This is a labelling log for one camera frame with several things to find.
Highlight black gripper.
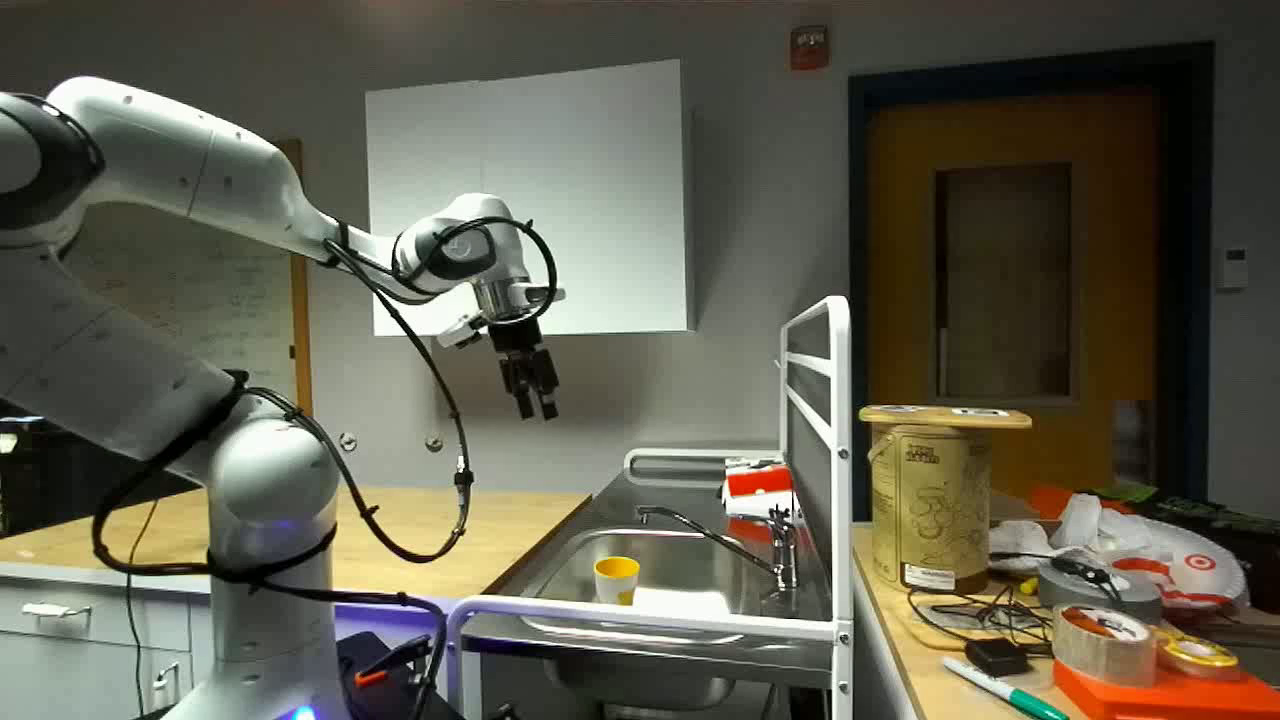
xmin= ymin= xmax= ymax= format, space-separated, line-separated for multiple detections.
xmin=484 ymin=312 xmax=565 ymax=424

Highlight yellow paper cup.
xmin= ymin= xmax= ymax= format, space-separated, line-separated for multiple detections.
xmin=592 ymin=553 xmax=643 ymax=609

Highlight stainless steel sink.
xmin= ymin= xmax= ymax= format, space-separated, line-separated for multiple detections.
xmin=455 ymin=443 xmax=856 ymax=690

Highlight chrome sink faucet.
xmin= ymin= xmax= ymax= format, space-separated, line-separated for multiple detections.
xmin=636 ymin=499 xmax=806 ymax=599

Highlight red and white box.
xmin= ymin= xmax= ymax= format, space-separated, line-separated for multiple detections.
xmin=718 ymin=459 xmax=804 ymax=529

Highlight black and red device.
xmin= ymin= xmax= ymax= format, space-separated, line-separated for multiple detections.
xmin=337 ymin=627 xmax=451 ymax=720

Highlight red fire alarm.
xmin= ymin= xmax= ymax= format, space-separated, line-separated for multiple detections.
xmin=789 ymin=24 xmax=830 ymax=76

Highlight black equipment case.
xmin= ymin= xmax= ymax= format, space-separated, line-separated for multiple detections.
xmin=0 ymin=414 xmax=205 ymax=542

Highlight orange door with window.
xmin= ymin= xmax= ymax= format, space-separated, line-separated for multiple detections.
xmin=867 ymin=83 xmax=1158 ymax=504

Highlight white drawer cabinet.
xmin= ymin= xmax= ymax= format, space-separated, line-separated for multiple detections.
xmin=0 ymin=563 xmax=217 ymax=720

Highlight small black box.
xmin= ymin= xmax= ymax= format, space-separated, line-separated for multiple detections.
xmin=965 ymin=637 xmax=1032 ymax=679

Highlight green white marker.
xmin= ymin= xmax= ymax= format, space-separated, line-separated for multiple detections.
xmin=938 ymin=654 xmax=1073 ymax=720

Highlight grey tape roll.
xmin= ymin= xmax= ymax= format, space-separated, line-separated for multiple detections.
xmin=1032 ymin=557 xmax=1139 ymax=616

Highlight brown packing tape roll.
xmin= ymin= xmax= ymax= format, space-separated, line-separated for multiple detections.
xmin=1049 ymin=599 xmax=1158 ymax=693

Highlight white plastic bag red logo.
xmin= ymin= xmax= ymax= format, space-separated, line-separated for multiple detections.
xmin=986 ymin=492 xmax=1251 ymax=621

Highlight orange flat box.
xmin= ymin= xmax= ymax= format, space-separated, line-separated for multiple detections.
xmin=1053 ymin=659 xmax=1280 ymax=720

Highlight round gold tin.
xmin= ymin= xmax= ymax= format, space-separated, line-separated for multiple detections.
xmin=1151 ymin=633 xmax=1249 ymax=686

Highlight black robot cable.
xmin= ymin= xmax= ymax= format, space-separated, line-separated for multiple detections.
xmin=87 ymin=217 xmax=565 ymax=720

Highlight white wall cabinet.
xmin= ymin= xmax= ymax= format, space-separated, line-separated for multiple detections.
xmin=362 ymin=55 xmax=692 ymax=339

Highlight white metal rack frame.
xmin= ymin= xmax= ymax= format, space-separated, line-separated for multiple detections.
xmin=775 ymin=291 xmax=860 ymax=720

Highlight black tangled cables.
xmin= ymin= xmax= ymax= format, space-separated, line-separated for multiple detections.
xmin=904 ymin=563 xmax=1058 ymax=654

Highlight silver drawer handle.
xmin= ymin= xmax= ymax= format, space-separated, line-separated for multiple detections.
xmin=15 ymin=599 xmax=95 ymax=642

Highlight dark door frame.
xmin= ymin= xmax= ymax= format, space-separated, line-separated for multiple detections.
xmin=844 ymin=42 xmax=1220 ymax=520

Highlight white wall thermostat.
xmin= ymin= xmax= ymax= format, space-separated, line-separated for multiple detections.
xmin=1215 ymin=245 xmax=1251 ymax=298

